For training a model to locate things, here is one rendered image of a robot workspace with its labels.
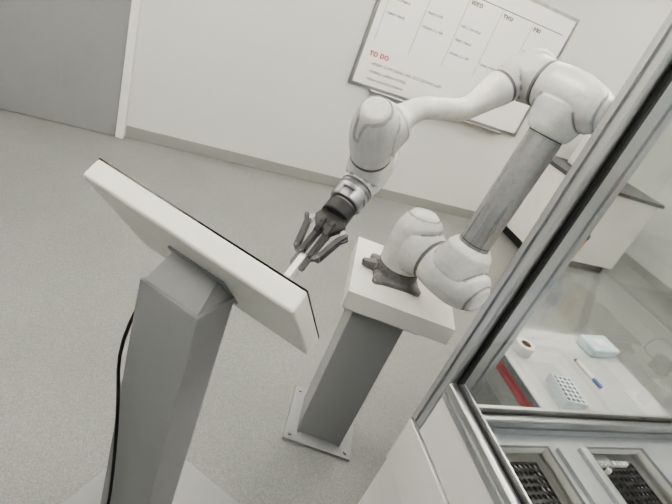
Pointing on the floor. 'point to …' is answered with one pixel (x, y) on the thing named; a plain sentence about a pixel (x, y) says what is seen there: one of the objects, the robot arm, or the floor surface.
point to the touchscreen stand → (162, 405)
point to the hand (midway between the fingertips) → (295, 267)
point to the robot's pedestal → (340, 385)
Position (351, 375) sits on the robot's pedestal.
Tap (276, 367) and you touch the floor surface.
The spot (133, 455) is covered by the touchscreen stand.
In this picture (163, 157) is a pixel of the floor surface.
